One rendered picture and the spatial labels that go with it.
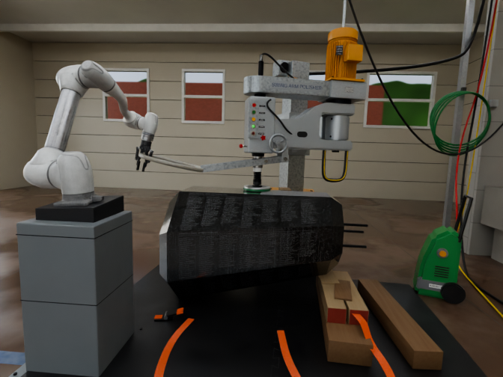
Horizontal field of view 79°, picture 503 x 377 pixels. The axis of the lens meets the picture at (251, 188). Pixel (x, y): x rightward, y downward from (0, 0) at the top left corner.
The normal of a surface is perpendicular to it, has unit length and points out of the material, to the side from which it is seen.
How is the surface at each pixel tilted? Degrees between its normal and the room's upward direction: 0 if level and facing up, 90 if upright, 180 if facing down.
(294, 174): 90
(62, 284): 90
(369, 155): 90
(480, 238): 90
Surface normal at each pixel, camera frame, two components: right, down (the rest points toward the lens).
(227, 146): -0.07, 0.12
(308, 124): 0.18, 0.13
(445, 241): -0.40, 0.10
